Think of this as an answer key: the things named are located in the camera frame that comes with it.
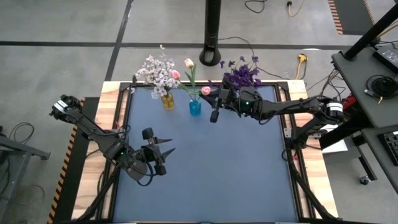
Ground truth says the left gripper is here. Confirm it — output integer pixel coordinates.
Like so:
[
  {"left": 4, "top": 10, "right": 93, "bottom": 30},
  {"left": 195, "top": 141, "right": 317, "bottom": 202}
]
[{"left": 138, "top": 127, "right": 176, "bottom": 176}]

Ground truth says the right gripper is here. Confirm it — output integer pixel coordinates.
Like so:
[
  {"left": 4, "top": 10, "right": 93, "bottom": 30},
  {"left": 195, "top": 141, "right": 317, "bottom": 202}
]
[{"left": 199, "top": 80, "right": 243, "bottom": 124}]

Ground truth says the pink artificial tulip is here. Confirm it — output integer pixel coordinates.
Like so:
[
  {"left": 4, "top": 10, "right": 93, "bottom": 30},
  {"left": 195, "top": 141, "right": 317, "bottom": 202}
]
[
  {"left": 170, "top": 69, "right": 197, "bottom": 100},
  {"left": 183, "top": 58, "right": 198, "bottom": 100},
  {"left": 189, "top": 86, "right": 212, "bottom": 102}
]

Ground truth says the blue glass vase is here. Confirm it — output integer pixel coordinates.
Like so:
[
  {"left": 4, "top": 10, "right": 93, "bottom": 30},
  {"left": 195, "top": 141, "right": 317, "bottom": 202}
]
[{"left": 188, "top": 98, "right": 202, "bottom": 117}]

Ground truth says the yellow glass vase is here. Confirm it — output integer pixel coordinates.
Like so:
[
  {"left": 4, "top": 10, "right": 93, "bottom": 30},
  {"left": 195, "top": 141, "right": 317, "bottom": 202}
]
[{"left": 160, "top": 92, "right": 175, "bottom": 111}]

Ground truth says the blue table mat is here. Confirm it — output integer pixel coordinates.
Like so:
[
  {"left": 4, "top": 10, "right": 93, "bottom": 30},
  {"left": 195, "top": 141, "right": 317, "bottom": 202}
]
[{"left": 112, "top": 85, "right": 299, "bottom": 223}]

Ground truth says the black framed wooden table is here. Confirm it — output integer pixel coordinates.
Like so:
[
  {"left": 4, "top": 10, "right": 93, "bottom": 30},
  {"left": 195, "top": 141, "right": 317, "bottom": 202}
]
[{"left": 70, "top": 73, "right": 340, "bottom": 224}]

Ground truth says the black hazard-edged floor mat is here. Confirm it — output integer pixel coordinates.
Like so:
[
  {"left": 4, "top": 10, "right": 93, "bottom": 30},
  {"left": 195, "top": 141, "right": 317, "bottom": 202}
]
[
  {"left": 46, "top": 96, "right": 100, "bottom": 224},
  {"left": 328, "top": 0, "right": 376, "bottom": 35}
]

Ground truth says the yellow power plug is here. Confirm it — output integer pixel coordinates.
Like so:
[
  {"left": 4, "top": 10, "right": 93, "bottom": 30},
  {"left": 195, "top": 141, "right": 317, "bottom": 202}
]
[{"left": 294, "top": 53, "right": 308, "bottom": 80}]

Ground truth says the white paper sheet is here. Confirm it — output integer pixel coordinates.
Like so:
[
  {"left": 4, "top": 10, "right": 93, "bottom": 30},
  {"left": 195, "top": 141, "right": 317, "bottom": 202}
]
[{"left": 320, "top": 124, "right": 348, "bottom": 154}]

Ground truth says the red box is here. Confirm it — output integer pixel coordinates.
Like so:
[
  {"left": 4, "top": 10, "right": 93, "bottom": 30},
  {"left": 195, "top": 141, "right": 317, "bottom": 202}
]
[{"left": 341, "top": 94, "right": 357, "bottom": 110}]

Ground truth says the grey metal stand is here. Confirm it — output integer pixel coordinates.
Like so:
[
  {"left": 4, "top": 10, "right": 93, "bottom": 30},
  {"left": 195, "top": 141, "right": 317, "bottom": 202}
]
[{"left": 0, "top": 126, "right": 52, "bottom": 224}]

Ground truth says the grey side desk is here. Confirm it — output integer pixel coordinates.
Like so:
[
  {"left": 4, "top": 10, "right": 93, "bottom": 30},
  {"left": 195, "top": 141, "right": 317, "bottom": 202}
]
[{"left": 331, "top": 43, "right": 398, "bottom": 190}]

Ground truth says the black diagonal pole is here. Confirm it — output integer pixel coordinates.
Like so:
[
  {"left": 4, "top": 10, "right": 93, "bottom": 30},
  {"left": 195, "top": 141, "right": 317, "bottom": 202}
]
[{"left": 343, "top": 2, "right": 398, "bottom": 62}]

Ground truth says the black keyboard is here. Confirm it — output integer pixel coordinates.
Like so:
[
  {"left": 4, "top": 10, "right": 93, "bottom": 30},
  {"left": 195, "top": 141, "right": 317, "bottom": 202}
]
[{"left": 377, "top": 130, "right": 398, "bottom": 166}]

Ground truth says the black flat device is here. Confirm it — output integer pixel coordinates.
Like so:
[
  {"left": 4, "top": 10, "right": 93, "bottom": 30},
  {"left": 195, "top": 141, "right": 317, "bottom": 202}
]
[{"left": 373, "top": 43, "right": 398, "bottom": 74}]

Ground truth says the black floor cable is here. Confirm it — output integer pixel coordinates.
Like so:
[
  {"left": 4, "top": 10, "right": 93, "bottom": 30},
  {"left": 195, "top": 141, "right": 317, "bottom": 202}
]
[{"left": 218, "top": 36, "right": 289, "bottom": 80}]

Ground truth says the black cable bundle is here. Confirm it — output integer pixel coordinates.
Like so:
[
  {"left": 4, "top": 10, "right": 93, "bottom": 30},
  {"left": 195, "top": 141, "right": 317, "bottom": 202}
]
[{"left": 306, "top": 68, "right": 349, "bottom": 103}]

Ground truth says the yellow extension cable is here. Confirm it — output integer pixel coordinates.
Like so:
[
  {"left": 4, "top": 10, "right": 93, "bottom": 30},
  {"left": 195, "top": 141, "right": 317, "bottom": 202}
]
[{"left": 286, "top": 1, "right": 304, "bottom": 18}]

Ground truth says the coiled black cable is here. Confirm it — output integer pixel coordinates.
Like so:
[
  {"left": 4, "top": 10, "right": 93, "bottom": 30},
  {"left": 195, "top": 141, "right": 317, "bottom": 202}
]
[{"left": 364, "top": 74, "right": 398, "bottom": 100}]

